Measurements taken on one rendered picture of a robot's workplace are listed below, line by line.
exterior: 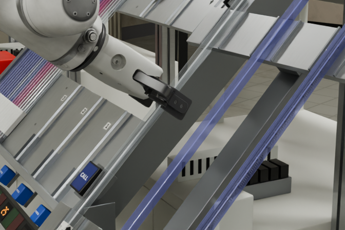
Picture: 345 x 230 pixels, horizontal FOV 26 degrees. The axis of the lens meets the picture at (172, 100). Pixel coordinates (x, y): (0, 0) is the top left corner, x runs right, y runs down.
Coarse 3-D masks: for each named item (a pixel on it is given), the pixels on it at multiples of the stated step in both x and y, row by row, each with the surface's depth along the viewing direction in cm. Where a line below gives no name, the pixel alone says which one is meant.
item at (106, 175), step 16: (240, 0) 109; (224, 16) 108; (208, 48) 107; (192, 64) 106; (176, 80) 105; (160, 112) 104; (144, 128) 103; (128, 144) 102; (112, 160) 102; (112, 176) 102; (96, 192) 101; (80, 208) 100
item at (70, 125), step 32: (64, 96) 148; (96, 96) 139; (32, 128) 148; (64, 128) 139; (96, 128) 131; (128, 128) 123; (32, 160) 139; (64, 160) 131; (96, 160) 124; (64, 192) 123
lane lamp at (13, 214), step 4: (12, 212) 133; (16, 212) 132; (8, 216) 133; (12, 216) 132; (16, 216) 131; (4, 220) 133; (8, 220) 132; (12, 220) 131; (4, 224) 132; (8, 224) 131
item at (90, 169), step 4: (88, 164) 115; (92, 164) 114; (84, 168) 115; (88, 168) 114; (92, 168) 113; (96, 168) 113; (84, 172) 114; (88, 172) 113; (92, 172) 112; (80, 176) 114; (84, 176) 113; (88, 176) 113; (76, 180) 114; (80, 180) 113; (84, 180) 113; (72, 184) 114; (76, 184) 113; (80, 184) 113; (84, 184) 112; (76, 188) 112; (80, 188) 112
